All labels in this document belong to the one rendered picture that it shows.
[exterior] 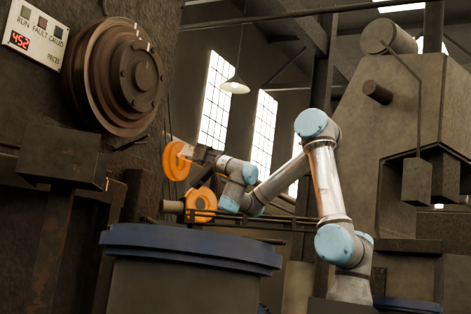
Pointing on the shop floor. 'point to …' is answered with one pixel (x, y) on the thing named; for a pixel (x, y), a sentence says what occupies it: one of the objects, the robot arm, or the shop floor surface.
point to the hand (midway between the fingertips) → (177, 155)
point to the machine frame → (8, 244)
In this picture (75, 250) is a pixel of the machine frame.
